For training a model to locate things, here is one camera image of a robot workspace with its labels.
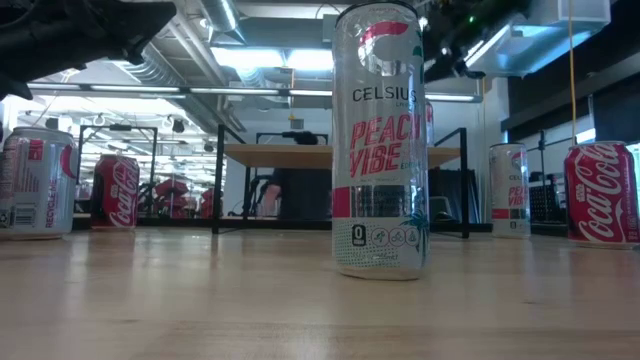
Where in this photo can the red Coca-Cola can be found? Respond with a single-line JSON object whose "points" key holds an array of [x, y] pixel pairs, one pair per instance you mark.
{"points": [[117, 195], [600, 200]]}

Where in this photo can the silver Diet Coke can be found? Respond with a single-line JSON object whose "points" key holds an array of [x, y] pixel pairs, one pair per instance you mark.
{"points": [[35, 190]]}

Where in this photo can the tall Celsius Peach Vibe can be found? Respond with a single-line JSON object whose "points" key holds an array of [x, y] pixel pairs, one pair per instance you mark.
{"points": [[380, 200], [510, 200]]}

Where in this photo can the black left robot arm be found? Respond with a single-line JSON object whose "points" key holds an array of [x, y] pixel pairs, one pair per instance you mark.
{"points": [[30, 30]]}

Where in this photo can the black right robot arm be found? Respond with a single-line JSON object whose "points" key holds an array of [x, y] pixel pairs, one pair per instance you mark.
{"points": [[495, 15]]}

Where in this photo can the long ceiling light bar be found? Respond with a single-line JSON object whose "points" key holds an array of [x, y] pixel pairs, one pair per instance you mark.
{"points": [[135, 88]]}

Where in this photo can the red office chair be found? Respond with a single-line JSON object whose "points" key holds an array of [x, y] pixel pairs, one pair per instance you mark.
{"points": [[207, 200], [170, 189]]}

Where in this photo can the silver can with red print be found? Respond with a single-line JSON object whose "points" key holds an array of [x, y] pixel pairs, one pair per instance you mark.
{"points": [[430, 125]]}

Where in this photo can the black mesh crate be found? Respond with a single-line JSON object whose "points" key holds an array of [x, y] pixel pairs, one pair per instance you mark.
{"points": [[547, 205]]}

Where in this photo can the large black frame rig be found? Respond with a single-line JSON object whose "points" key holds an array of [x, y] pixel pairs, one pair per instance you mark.
{"points": [[120, 127]]}

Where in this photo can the wooden shelf with black frame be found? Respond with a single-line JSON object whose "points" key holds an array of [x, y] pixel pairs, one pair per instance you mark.
{"points": [[280, 156]]}

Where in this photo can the small black frame rig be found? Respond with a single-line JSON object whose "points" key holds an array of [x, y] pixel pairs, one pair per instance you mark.
{"points": [[300, 136]]}

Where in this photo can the white ceiling duct box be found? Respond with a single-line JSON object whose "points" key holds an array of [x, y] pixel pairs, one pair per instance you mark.
{"points": [[550, 40]]}

